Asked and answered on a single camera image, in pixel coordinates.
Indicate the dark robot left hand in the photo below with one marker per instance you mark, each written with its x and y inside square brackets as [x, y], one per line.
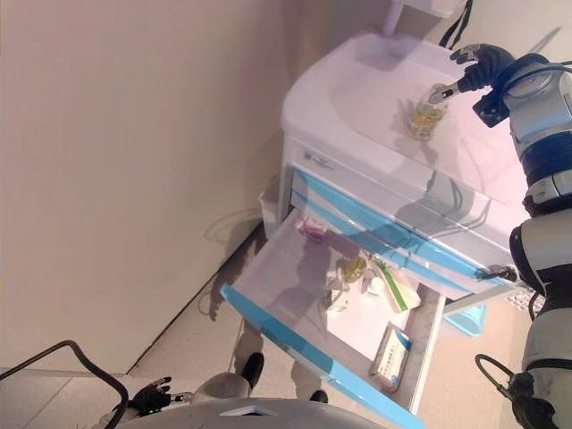
[147, 400]

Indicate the dark robot right hand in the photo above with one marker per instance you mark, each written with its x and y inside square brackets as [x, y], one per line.
[485, 67]

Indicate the clear bottle yellow capsules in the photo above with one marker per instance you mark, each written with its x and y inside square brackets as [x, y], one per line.
[424, 116]
[355, 270]

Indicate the deep blue front cart drawer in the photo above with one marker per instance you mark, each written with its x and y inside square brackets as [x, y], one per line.
[277, 277]

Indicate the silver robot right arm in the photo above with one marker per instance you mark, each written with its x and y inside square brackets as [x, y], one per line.
[536, 89]

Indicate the shallow blue white cart drawer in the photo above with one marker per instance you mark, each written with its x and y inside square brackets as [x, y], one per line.
[339, 196]
[339, 219]

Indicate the green white medicine box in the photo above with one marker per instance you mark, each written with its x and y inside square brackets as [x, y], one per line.
[393, 288]

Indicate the beige flat medicine packet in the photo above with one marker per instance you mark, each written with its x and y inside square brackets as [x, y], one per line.
[413, 297]

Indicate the blue white medicine box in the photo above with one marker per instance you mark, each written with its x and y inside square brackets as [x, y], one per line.
[391, 357]

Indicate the white medical cart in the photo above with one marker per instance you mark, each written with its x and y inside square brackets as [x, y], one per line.
[357, 89]

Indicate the grey robot torso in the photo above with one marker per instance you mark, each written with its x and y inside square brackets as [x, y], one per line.
[290, 415]

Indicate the cart label sticker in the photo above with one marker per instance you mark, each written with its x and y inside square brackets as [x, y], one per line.
[319, 161]

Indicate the cart lock with key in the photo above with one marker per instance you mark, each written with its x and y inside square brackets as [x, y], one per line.
[502, 270]

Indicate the foil pill packet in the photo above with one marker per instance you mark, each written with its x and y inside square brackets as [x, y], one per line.
[338, 297]

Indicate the white side bin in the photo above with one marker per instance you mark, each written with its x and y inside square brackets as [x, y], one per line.
[268, 205]

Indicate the pink blister pack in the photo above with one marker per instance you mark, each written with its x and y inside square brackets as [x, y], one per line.
[313, 231]

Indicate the small white pill bottle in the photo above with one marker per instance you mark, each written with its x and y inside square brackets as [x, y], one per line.
[376, 286]

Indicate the light blue side bin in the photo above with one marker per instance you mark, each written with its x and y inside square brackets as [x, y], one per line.
[469, 319]

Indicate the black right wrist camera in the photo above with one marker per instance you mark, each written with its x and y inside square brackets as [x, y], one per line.
[491, 109]

